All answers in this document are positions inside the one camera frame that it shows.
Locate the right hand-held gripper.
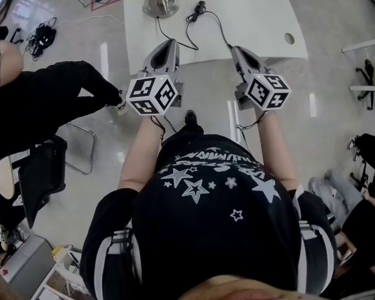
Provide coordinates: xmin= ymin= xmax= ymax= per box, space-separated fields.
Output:
xmin=231 ymin=44 xmax=293 ymax=112

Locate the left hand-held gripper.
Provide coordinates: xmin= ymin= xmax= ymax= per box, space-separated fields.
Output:
xmin=125 ymin=37 xmax=185 ymax=117

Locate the person's right forearm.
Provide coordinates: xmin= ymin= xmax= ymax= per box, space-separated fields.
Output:
xmin=254 ymin=109 xmax=300 ymax=191

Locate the person's left forearm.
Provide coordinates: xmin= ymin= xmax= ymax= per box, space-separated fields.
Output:
xmin=117 ymin=114 xmax=166 ymax=193

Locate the person's black leg and shoe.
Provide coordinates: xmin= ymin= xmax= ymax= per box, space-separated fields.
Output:
xmin=183 ymin=109 xmax=205 ymax=138

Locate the red floor tape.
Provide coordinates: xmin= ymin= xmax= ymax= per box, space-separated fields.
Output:
xmin=90 ymin=0 xmax=124 ymax=13

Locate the black office chair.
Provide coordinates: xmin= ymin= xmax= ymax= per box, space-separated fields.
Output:
xmin=355 ymin=57 xmax=375 ymax=102

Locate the white side table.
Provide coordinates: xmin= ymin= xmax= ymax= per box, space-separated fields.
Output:
xmin=341 ymin=34 xmax=375 ymax=111

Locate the person's black star-print shirt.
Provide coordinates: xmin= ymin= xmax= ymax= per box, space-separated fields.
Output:
xmin=79 ymin=132 xmax=339 ymax=300

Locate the round wooden table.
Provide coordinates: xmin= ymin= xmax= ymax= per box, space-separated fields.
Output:
xmin=0 ymin=156 xmax=16 ymax=200

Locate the grey box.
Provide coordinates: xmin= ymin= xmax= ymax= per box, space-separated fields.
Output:
xmin=0 ymin=234 xmax=56 ymax=293

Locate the left hand-held gripper cable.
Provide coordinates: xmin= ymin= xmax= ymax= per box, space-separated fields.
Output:
xmin=149 ymin=115 xmax=179 ymax=145

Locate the hand-held gripper cable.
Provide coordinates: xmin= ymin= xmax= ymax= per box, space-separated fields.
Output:
xmin=235 ymin=110 xmax=267 ymax=153
xmin=149 ymin=115 xmax=179 ymax=145

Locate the right hand-held gripper cable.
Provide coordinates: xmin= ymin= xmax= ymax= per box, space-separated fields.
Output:
xmin=235 ymin=110 xmax=267 ymax=153

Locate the white floor cable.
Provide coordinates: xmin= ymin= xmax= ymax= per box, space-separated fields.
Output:
xmin=55 ymin=13 xmax=126 ymax=25

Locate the black lamp cable with switch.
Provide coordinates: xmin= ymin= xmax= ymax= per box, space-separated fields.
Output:
xmin=155 ymin=0 xmax=234 ymax=51

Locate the bundle of black cables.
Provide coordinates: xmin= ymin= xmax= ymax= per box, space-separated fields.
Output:
xmin=24 ymin=16 xmax=58 ymax=61

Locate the black metal-frame chair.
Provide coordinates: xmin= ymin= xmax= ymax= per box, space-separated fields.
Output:
xmin=17 ymin=122 xmax=98 ymax=230

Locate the white wire rack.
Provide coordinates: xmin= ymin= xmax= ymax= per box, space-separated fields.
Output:
xmin=34 ymin=244 xmax=89 ymax=300

